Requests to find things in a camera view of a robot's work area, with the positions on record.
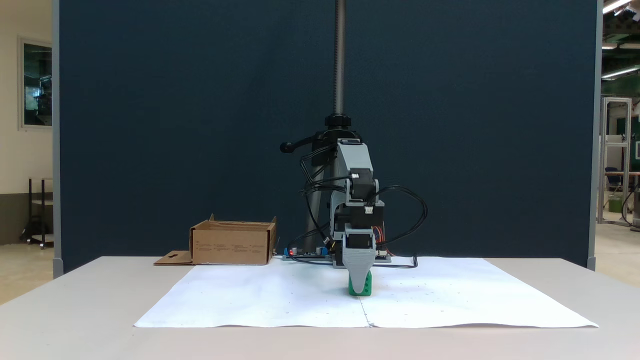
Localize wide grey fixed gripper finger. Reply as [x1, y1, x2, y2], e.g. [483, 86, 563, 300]
[343, 248, 377, 296]

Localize green dice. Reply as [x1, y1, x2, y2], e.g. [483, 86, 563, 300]
[348, 270, 373, 297]

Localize blue circuit board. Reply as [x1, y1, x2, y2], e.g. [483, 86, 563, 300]
[282, 245, 333, 262]

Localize white paper sheet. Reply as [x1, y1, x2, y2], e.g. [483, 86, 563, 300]
[134, 256, 599, 329]

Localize brown cardboard box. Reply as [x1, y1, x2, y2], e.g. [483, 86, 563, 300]
[153, 214, 278, 266]

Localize dark blue partition panel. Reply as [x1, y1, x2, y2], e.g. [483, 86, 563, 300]
[52, 0, 599, 274]

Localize fluorescent ceiling light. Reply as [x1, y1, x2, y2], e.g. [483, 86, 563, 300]
[602, 0, 634, 15]
[601, 65, 640, 80]

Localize black shelf cart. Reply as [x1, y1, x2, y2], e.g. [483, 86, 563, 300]
[21, 177, 54, 250]

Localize black power cable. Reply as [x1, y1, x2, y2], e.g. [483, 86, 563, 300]
[372, 254, 419, 270]

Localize long black servo cable bundle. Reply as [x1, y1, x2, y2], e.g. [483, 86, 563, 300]
[290, 144, 352, 261]

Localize black servo cable loop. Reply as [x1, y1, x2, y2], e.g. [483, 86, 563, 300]
[371, 185, 429, 247]

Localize black camera stand with pole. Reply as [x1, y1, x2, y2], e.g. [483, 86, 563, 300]
[279, 0, 366, 253]

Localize aluminium profile frame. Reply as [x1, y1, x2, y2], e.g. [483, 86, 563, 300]
[598, 96, 634, 227]

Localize framed wall window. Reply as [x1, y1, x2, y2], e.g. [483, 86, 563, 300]
[18, 36, 53, 132]

